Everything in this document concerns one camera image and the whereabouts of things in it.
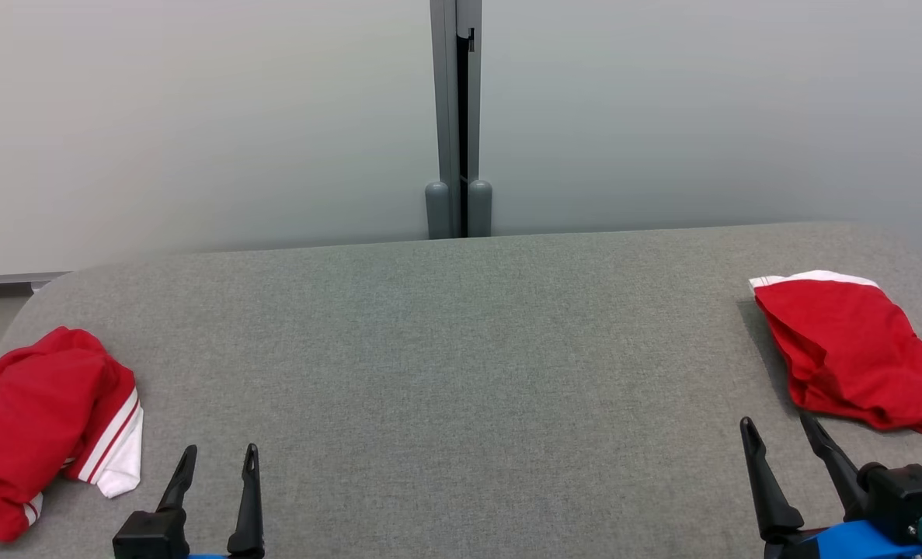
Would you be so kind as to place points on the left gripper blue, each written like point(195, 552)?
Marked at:
point(208, 557)

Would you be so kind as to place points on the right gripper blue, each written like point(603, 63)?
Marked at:
point(857, 543)

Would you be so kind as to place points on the red shorts white Bulls lettering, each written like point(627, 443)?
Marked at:
point(849, 357)

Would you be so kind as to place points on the red garment wide white panel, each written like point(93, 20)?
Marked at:
point(33, 419)

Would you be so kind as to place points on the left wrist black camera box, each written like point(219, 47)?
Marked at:
point(150, 536)

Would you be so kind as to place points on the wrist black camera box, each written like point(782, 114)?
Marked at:
point(907, 497)
point(150, 536)

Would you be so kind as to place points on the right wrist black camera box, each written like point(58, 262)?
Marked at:
point(907, 497)

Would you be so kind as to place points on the grey wall baseboard strip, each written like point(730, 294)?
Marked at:
point(10, 278)

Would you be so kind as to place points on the grey rounded post foot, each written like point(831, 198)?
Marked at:
point(437, 210)
point(481, 208)

